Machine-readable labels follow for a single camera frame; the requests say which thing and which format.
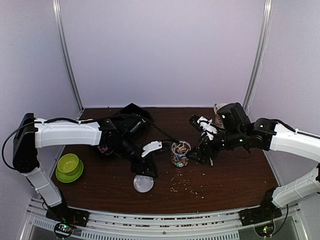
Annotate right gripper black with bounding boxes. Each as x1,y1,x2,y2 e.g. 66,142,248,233
185,128,245,166

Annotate green plate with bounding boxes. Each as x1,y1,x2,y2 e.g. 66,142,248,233
55,160,84,184

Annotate left aluminium frame post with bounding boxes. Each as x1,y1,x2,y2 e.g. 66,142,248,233
52,0,84,112

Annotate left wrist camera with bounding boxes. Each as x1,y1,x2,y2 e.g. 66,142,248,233
141,141,171,158

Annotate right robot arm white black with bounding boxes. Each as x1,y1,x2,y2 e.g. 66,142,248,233
187,102,320,221

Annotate ceramic mug coral pattern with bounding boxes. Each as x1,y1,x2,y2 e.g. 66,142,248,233
213,103,226,129

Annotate aluminium frame post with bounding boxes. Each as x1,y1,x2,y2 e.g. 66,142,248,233
243,0,274,114
52,0,84,112

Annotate clear plastic jar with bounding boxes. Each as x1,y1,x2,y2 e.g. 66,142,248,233
171,140,192,168

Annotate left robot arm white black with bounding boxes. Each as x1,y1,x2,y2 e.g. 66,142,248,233
12,113,163,222

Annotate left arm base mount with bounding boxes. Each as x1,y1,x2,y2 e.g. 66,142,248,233
44,198,90,227

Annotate black three-compartment candy tray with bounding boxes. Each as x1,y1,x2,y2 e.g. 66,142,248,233
96,102,155,157

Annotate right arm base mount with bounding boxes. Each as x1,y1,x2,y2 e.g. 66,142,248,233
239,199,282,227

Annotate round metal jar lid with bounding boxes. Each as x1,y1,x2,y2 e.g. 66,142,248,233
133,175,154,193

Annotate right aluminium frame post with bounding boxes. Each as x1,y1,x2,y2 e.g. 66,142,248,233
243,0,274,114

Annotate green bowl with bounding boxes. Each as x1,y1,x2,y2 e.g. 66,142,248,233
57,153,80,176

